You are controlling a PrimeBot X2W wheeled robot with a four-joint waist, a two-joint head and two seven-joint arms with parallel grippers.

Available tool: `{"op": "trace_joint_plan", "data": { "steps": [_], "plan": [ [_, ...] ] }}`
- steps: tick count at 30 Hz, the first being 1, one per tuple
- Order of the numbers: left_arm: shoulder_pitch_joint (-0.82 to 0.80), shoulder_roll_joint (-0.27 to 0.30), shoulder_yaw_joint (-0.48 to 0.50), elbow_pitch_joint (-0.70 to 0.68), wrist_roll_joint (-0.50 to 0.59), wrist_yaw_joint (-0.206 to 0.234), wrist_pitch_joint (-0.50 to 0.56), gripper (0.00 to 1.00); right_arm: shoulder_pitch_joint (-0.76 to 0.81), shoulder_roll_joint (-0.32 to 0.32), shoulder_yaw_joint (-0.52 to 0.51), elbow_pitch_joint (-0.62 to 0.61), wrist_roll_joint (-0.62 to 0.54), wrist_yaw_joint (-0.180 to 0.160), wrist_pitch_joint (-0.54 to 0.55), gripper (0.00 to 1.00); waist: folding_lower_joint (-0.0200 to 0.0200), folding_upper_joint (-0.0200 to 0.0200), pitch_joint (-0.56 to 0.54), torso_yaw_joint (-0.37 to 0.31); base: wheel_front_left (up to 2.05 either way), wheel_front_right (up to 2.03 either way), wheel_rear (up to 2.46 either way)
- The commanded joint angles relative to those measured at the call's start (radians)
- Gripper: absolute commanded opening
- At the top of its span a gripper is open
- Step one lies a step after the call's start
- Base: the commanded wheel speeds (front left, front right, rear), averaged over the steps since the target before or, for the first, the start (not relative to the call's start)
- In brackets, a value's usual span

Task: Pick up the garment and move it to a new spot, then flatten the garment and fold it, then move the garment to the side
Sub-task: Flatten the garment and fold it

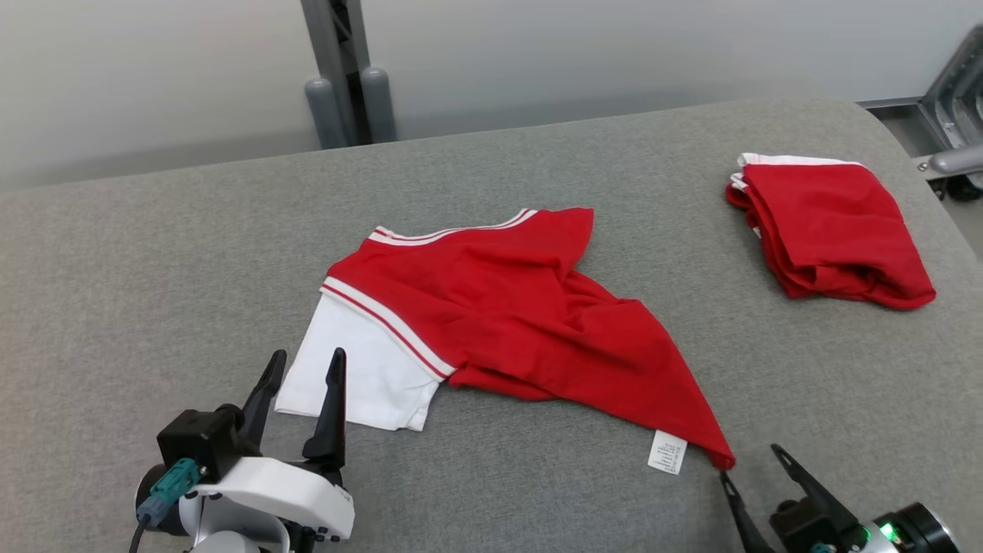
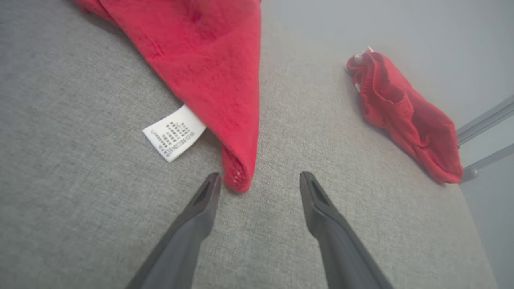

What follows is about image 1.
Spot grey cylinder post foot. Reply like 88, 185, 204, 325
361, 67, 398, 144
305, 77, 348, 151

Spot grey metal post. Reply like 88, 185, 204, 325
300, 0, 373, 147

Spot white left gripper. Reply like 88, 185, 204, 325
192, 347, 356, 542

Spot red jersey with white sleeves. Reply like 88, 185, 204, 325
274, 207, 736, 475

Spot grey metal tube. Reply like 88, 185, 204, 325
929, 144, 983, 176

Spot red shorts with white stripe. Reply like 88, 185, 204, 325
726, 152, 936, 310

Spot teal left cable connector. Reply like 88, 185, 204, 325
137, 459, 202, 528

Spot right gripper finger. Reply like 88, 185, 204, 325
720, 470, 773, 553
770, 444, 861, 531

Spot grey metal truss frame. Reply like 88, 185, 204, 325
914, 23, 983, 202

